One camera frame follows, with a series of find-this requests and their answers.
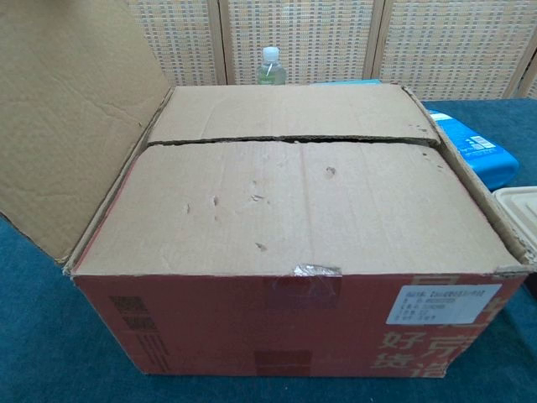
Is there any teal product box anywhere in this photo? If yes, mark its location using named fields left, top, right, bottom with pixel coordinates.
left=310, top=78, right=383, bottom=87

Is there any beige lidded lunch container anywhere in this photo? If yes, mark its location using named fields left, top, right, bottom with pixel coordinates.
left=489, top=186, right=537, bottom=266

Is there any clear plastic bottle white cap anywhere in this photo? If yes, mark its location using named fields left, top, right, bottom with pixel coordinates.
left=256, top=46, right=288, bottom=86

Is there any blue detergent pump bottle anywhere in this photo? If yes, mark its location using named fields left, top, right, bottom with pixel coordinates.
left=425, top=107, right=521, bottom=188

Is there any red cardboard box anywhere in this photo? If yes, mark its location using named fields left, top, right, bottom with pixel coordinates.
left=0, top=0, right=530, bottom=378

